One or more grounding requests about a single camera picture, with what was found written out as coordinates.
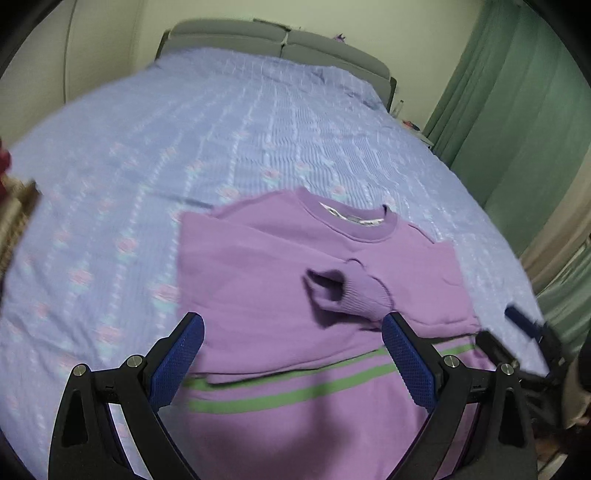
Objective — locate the white nightstand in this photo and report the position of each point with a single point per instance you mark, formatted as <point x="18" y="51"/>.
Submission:
<point x="422" y="137"/>

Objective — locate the beige striped cloth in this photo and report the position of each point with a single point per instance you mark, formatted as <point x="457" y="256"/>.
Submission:
<point x="14" y="217"/>

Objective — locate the blue floral bedspread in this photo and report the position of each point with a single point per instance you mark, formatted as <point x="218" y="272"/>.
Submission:
<point x="184" y="138"/>

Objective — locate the grey padded headboard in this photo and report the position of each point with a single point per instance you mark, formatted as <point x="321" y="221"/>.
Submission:
<point x="323" y="48"/>

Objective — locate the red cloth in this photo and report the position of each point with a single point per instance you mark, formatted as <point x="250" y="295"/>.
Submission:
<point x="4" y="159"/>

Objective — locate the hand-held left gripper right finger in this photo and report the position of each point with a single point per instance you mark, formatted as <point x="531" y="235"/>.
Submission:
<point x="406" y="355"/>

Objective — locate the small clear bottle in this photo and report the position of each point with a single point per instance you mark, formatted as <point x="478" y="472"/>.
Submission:
<point x="399" y="107"/>

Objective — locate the small purple toy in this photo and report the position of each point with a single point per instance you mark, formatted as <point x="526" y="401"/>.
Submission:
<point x="341" y="38"/>

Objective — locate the purple sweater with green stripes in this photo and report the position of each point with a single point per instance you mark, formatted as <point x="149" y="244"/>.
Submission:
<point x="268" y="277"/>

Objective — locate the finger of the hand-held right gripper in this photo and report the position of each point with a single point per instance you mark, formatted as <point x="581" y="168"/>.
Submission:
<point x="519" y="318"/>
<point x="496" y="348"/>

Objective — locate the beige curtain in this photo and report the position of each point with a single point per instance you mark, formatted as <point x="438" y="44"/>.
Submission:
<point x="561" y="230"/>

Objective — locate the wide green curtain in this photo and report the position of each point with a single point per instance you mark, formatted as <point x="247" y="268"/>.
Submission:
<point x="503" y="92"/>

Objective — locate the red and blue small items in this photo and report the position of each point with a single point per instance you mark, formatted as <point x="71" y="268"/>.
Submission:
<point x="411" y="124"/>

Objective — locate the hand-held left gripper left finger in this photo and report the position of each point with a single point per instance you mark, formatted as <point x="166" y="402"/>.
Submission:
<point x="183" y="353"/>

